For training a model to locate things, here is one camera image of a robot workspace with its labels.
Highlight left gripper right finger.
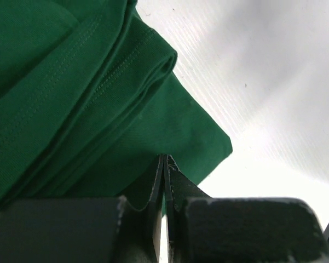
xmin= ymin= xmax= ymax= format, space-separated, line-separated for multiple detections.
xmin=163 ymin=155 xmax=329 ymax=262

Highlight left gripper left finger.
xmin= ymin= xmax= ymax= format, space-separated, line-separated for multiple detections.
xmin=0 ymin=155 xmax=164 ymax=262

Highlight green t shirt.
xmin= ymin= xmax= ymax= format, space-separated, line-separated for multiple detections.
xmin=0 ymin=1 xmax=232 ymax=208

